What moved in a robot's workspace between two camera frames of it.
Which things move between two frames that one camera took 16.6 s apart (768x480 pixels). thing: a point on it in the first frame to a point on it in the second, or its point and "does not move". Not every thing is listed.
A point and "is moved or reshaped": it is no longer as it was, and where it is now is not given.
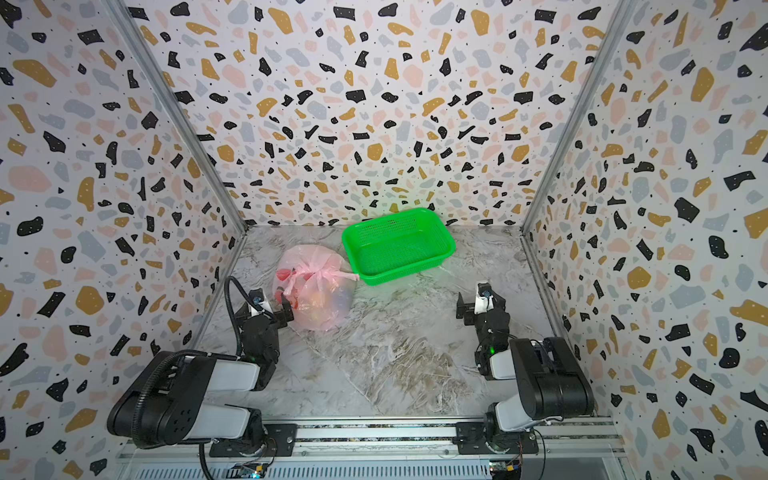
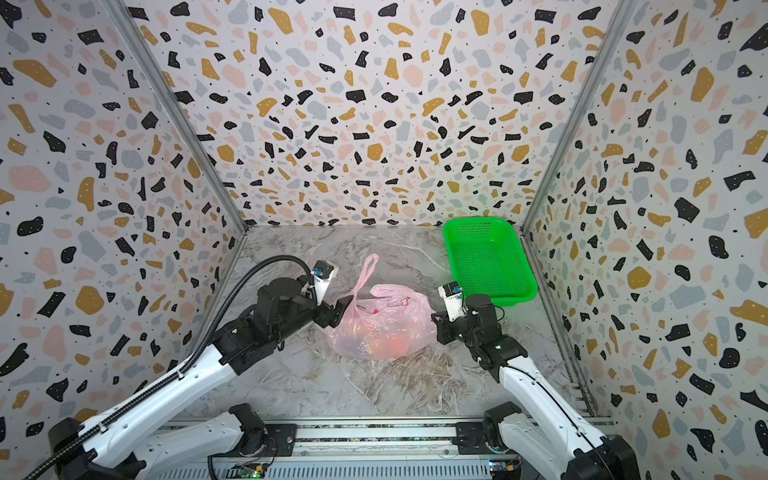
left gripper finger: [283, 315] to [334, 312]
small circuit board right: [505, 469] does not move
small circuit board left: [251, 470] does not move
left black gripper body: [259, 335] to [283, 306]
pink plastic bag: [319, 284] is moved or reshaped
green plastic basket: [397, 246] to [488, 257]
